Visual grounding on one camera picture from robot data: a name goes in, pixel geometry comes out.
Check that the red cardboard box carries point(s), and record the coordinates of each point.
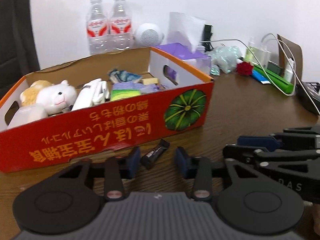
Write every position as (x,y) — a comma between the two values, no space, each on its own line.
(180,105)

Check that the white plush hamster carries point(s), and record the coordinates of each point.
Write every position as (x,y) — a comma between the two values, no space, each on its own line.
(51,100)

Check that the black snack bar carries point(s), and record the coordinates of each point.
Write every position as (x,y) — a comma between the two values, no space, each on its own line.
(148,160)

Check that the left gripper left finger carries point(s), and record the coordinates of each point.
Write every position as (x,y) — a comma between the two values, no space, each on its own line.
(117,169)

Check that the purple tissue pack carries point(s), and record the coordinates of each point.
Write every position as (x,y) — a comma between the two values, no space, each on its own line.
(184,41)

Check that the black cylinder object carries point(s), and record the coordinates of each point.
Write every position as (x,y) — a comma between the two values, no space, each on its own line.
(206,36)

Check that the green snack packet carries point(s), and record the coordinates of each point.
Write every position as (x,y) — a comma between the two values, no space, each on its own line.
(120,94)

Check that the water bottle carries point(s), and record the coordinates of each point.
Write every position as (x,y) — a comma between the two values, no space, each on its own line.
(121,25)
(97,28)

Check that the yellow sponge block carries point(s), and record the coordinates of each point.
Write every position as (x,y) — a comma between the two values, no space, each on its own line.
(149,81)

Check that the blue white tube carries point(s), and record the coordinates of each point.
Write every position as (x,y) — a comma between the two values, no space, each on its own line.
(260,78)

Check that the right water bottle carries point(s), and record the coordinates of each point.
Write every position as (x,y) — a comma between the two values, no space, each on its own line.
(121,25)

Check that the purple cloth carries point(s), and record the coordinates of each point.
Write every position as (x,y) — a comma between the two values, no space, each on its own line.
(144,89)

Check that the white folded device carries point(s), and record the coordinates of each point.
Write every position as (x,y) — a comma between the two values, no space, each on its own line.
(93,93)

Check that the brown cardboard stand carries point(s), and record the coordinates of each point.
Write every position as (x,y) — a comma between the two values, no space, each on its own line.
(293,51)

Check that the iridescent plastic wrap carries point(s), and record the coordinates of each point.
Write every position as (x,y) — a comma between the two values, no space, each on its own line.
(224,59)

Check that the small green bottle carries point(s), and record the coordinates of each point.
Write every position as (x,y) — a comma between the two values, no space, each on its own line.
(249,51)

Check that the yellow plush hamster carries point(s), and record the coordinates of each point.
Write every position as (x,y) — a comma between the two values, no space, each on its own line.
(29,96)

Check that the left water bottle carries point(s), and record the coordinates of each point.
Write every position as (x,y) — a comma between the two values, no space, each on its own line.
(97,28)

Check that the green box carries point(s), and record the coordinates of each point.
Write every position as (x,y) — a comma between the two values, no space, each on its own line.
(275,79)

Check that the red rose ornament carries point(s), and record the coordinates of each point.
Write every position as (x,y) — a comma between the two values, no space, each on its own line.
(244,68)

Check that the white charger adapter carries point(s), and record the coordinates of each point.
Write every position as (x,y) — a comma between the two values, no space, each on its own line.
(263,55)

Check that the black paper bag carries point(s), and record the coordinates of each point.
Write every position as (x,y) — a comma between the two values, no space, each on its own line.
(18,51)

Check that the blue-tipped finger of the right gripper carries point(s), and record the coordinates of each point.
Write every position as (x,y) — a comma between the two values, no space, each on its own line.
(268,142)

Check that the starry night tissue pack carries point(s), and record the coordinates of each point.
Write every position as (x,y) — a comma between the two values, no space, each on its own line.
(121,76)

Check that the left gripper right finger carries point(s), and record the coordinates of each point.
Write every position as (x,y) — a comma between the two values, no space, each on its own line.
(200,170)

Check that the white round speaker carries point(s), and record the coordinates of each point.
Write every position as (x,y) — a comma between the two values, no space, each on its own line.
(148,35)

